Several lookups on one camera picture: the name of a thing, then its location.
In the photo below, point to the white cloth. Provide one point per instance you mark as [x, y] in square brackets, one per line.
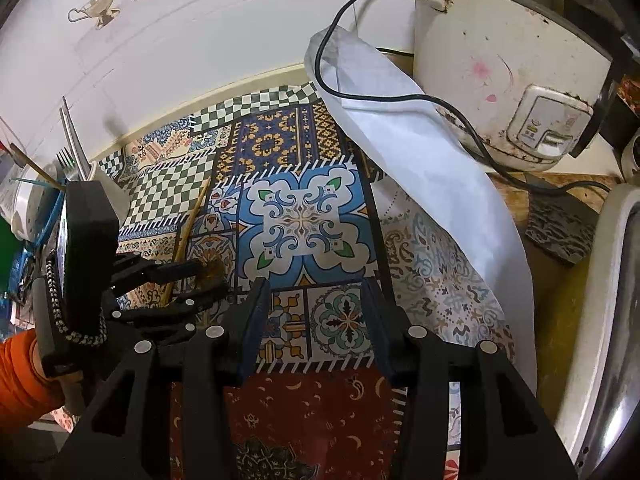
[425, 160]

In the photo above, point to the patterned patchwork tablecloth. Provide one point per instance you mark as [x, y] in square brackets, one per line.
[300, 220]

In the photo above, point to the white rice cooker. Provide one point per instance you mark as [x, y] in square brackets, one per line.
[490, 60]

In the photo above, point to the metal tongs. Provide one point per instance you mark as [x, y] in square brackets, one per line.
[75, 140]

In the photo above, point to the black chopstick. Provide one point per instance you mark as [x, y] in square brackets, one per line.
[372, 220]

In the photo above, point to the person's left forearm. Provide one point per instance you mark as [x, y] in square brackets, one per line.
[22, 375]

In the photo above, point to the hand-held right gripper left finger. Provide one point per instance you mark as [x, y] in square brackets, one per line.
[257, 320]

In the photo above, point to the wooden spatula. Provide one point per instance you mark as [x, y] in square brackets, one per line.
[37, 170]

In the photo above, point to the white utensil holder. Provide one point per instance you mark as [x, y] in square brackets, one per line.
[107, 195]

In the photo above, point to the blue plastic rack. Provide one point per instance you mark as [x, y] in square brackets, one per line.
[47, 220]

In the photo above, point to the white round appliance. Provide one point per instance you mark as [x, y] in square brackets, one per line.
[632, 155]

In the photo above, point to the dark appliance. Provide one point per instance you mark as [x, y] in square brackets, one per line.
[625, 60]

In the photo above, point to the stainless steel sink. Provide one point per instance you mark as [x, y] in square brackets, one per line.
[610, 310]

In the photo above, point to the dark patterned mat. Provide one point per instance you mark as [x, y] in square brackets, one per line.
[560, 230]

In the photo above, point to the metal fork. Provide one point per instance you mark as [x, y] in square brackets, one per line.
[65, 162]

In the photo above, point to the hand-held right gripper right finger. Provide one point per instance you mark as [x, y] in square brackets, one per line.
[374, 315]

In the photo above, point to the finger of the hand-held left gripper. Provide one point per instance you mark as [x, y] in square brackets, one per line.
[170, 271]
[200, 305]

